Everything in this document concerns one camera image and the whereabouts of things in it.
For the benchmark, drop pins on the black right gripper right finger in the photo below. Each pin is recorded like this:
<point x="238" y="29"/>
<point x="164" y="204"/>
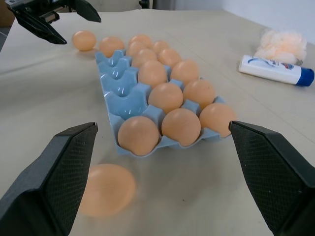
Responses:
<point x="275" y="169"/>

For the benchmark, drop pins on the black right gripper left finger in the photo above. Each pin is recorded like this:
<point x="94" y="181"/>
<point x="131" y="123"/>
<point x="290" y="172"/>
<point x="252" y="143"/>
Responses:
<point x="46" y="186"/>

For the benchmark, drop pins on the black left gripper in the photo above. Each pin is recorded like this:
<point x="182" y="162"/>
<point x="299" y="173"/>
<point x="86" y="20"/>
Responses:
<point x="50" y="16"/>

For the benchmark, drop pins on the blue egg tray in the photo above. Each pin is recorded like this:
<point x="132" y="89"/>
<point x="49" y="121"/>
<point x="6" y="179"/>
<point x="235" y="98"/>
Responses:
<point x="123" y="98"/>

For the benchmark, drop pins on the brown egg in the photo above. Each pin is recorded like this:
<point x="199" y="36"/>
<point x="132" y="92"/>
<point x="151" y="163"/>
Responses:
<point x="135" y="47"/>
<point x="152" y="73"/>
<point x="83" y="40"/>
<point x="138" y="135"/>
<point x="141" y="38"/>
<point x="216" y="118"/>
<point x="199" y="93"/>
<point x="165" y="97"/>
<point x="169" y="57"/>
<point x="184" y="71"/>
<point x="111" y="46"/>
<point x="160" y="45"/>
<point x="143" y="56"/>
<point x="108" y="190"/>
<point x="180" y="126"/>

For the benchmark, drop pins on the brown cardboard box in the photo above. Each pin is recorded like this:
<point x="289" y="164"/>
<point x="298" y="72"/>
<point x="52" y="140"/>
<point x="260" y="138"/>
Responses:
<point x="5" y="17"/>

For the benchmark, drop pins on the white shampoo bottle blue cap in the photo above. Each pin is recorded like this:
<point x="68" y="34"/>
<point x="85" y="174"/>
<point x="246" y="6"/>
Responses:
<point x="270" y="70"/>

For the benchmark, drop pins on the peach bath puff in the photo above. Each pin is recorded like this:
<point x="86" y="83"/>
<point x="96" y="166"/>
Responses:
<point x="280" y="45"/>

